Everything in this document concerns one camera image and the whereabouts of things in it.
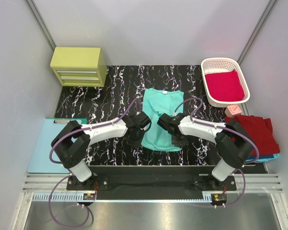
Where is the magenta shirt in basket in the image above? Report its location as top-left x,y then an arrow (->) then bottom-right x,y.
205,70 -> 244,102

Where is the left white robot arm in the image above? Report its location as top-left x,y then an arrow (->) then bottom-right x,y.
49,112 -> 152,190

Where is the pink paper card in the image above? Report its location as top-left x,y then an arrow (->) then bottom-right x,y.
225,104 -> 242,117

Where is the yellow drawer cabinet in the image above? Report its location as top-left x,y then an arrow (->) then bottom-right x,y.
50,47 -> 107,87

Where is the teal t shirt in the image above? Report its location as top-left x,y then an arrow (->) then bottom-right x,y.
142,88 -> 184,152

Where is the light blue folded shirt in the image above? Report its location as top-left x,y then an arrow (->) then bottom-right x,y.
247,153 -> 280,162

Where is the white plastic laundry basket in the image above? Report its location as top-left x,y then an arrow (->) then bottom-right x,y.
201,57 -> 250,108

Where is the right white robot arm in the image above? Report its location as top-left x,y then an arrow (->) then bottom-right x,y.
157,113 -> 259,190

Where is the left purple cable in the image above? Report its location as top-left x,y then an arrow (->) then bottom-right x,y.
49,97 -> 143,227

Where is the green clipboard with paper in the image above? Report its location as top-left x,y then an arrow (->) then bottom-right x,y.
27,118 -> 73,174

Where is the dark red folded shirt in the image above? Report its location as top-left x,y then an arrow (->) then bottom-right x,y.
225,115 -> 280,157

